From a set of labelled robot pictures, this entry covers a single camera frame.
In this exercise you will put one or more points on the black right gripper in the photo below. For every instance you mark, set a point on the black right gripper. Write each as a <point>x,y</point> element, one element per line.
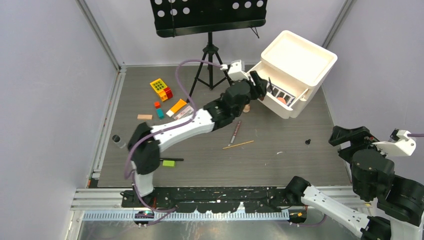
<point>356,135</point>

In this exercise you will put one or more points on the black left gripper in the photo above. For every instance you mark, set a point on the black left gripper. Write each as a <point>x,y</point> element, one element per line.
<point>259,90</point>

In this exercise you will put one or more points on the white drawer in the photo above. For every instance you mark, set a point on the white drawer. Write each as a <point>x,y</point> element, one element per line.
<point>281,102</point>

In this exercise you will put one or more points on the pink round puff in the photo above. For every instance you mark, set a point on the pink round puff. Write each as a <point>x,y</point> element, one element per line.
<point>281,99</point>

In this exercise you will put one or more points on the thin tan wooden pencil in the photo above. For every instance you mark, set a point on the thin tan wooden pencil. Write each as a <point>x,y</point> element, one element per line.
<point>239,144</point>

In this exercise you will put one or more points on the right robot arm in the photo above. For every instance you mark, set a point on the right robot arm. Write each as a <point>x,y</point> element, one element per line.
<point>373,177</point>

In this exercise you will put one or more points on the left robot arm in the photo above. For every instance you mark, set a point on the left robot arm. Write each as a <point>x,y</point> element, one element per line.
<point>148,142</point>

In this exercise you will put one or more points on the wooden knob figure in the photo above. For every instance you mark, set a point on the wooden knob figure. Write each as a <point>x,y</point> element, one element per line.
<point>247,108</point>

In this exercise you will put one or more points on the white drawer organizer box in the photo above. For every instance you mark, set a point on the white drawer organizer box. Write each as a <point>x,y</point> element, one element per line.
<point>296,64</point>

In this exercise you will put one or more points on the red silver lip pen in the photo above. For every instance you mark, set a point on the red silver lip pen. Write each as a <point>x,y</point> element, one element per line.
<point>237,127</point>

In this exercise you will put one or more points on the clear false lashes pack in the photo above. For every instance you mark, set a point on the clear false lashes pack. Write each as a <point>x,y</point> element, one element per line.
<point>187,111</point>

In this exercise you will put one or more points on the orange white tube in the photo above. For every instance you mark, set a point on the orange white tube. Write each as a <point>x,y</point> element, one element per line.
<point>176,107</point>

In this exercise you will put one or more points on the red orange toy block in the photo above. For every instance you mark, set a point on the red orange toy block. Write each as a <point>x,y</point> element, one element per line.
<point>165,94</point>

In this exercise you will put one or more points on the yellow green toy block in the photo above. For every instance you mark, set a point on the yellow green toy block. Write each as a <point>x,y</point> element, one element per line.
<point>158,85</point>

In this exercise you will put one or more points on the teal block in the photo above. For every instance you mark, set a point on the teal block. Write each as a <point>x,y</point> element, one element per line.
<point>160,113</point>

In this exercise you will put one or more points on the small orange cube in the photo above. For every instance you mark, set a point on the small orange cube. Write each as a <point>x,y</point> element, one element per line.
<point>157,105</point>

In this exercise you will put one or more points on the black music stand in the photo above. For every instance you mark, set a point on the black music stand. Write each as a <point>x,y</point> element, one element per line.
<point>174,18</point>

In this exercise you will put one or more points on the green rectangular block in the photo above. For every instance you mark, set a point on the green rectangular block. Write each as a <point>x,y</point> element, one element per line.
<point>169,163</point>

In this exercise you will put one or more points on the beige rectangular block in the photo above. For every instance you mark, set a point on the beige rectangular block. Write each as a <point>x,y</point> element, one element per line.
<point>144,116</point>

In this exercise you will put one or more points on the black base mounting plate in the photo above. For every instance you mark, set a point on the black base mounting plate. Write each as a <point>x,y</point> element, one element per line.
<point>254,199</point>

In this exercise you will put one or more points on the clear small cup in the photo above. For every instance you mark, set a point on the clear small cup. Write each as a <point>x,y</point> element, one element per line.
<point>118,141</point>

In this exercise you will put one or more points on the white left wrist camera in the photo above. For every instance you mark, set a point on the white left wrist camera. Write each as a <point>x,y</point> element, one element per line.
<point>235,70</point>

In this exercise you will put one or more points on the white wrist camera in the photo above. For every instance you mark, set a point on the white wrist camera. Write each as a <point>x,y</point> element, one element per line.
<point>235,70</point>
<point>400,145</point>

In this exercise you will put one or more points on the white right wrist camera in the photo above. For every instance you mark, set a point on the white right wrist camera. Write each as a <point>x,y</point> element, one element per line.
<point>400,145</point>

